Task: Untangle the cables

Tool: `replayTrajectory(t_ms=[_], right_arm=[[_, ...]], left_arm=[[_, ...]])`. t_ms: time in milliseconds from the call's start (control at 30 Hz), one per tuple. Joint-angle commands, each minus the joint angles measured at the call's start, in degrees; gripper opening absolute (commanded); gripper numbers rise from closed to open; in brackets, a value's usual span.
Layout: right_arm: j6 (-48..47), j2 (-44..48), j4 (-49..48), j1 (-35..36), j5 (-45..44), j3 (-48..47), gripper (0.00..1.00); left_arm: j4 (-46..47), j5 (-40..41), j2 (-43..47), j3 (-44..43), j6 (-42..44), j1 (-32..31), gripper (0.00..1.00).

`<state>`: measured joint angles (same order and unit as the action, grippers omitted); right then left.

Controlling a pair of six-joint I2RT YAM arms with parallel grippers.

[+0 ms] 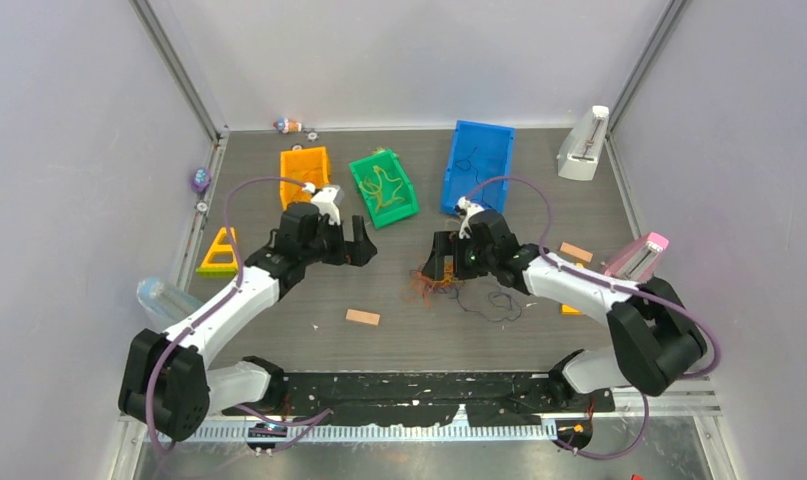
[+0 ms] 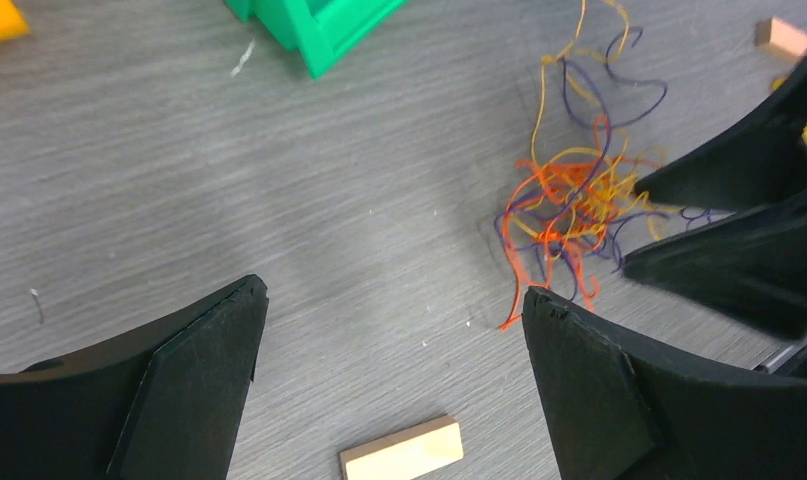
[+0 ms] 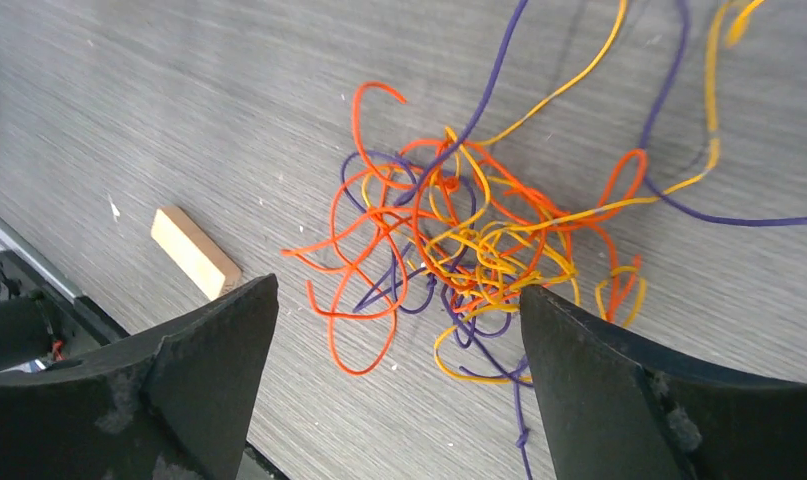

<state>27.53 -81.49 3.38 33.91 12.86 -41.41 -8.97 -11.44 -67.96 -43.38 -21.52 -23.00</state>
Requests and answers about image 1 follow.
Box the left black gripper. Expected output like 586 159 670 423
301 214 375 267

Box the small clown figurine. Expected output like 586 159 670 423
272 117 304 134

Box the yellow triangle block left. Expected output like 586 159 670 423
195 227 238 278

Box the wooden block centre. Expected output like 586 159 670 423
345 309 381 326

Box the orange plastic bin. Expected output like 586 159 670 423
279 147 332 209

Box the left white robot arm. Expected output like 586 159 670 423
118 202 377 442

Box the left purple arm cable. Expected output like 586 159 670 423
144 177 335 456

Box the yellow triangle block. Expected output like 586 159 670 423
560 304 583 316
195 227 238 278

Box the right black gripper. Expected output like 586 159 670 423
424 230 497 280

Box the wooden block right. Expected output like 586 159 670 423
559 242 594 263

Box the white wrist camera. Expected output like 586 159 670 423
301 182 344 226
455 196 485 239

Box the wooden block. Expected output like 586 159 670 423
345 309 381 326
559 242 594 263

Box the yellow triangle block right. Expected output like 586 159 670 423
560 304 583 316

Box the dark cable in blue bin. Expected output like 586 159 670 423
457 146 490 193

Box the pink metronome box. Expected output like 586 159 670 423
603 232 669 283

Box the clear plastic bottle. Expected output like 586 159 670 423
136 277 203 332

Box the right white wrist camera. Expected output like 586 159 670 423
455 196 485 239

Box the white metronome box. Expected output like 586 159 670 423
557 105 610 181

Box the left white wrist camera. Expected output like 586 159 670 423
301 182 344 226

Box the blue plastic bin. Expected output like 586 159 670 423
439 120 516 215

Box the purple round toy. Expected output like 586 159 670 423
191 167 212 194

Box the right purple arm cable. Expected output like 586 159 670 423
465 175 722 462

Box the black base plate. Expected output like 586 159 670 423
249 372 615 427

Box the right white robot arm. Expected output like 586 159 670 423
421 209 709 411

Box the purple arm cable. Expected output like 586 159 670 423
465 175 722 462
144 177 335 456

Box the green plastic bin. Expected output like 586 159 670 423
348 149 420 229

